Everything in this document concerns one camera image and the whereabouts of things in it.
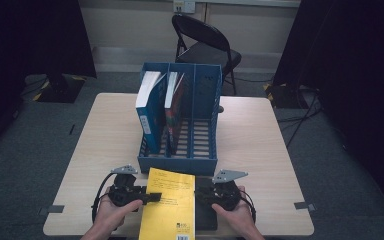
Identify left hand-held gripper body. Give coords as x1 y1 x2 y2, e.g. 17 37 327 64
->
108 164 148 208

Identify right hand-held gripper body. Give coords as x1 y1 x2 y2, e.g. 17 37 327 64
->
209 169 249 212

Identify yellow book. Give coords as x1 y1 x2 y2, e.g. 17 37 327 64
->
138 167 197 240

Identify blue plastic book rack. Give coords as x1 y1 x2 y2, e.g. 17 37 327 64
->
136 62 223 177

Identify thick blue book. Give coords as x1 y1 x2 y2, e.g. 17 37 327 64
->
135 70 168 155

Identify red illustrated book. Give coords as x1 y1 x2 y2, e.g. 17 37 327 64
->
164 71 186 155

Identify person's right hand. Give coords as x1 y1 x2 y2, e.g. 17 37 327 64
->
211 185 256 234

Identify person's left hand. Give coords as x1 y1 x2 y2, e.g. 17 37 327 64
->
94 186 144 234

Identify grey tape strip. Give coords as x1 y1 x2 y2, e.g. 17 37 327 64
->
293 201 317 212
38 204 65 216

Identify black stand base striped tape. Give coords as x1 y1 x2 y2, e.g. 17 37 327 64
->
263 81 301 109
23 73 88 104

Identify black folding chair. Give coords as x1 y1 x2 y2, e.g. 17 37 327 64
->
171 13 243 97

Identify black curtain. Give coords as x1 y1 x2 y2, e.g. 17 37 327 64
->
0 0 98 158
273 0 384 211

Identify right hand-held gripper black cable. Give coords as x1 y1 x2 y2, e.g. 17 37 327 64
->
241 191 258 224

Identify hand-held gripper black cable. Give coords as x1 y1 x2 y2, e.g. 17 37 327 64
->
91 172 118 223
241 191 258 224

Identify left hand-held gripper black cable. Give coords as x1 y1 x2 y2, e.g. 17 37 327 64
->
91 172 118 223

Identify black floor cables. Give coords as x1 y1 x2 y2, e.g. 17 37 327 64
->
276 88 324 149

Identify white wall socket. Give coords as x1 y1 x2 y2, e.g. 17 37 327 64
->
173 0 197 14

